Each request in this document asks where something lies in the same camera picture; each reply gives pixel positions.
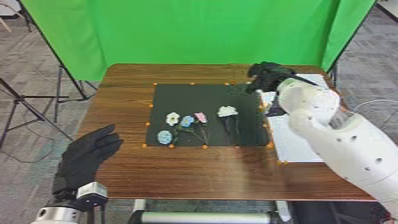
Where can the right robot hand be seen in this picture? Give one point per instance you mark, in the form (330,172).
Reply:
(268,75)

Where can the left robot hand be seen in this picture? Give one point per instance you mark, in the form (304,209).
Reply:
(85,156)

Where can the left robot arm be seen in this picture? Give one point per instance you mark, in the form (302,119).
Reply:
(59,215)

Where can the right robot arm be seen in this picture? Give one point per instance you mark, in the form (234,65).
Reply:
(337,136)

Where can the large white flower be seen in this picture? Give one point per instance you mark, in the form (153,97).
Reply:
(226,111)

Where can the blue flower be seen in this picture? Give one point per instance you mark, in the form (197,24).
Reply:
(163,137)
(186,121)

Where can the dark mat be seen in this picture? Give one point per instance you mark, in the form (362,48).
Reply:
(195,100)

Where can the pink flower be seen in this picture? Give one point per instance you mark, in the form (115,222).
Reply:
(201,117)

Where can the small white flower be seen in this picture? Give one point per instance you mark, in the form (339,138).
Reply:
(172,118)

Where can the black tripod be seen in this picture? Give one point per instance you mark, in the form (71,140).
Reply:
(21,97)

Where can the black backdrop stand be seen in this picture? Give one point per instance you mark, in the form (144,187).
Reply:
(59,86)

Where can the white sheet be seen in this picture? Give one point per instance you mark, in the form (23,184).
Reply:
(295,146)

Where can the pale grey bar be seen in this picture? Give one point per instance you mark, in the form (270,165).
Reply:
(201,218)

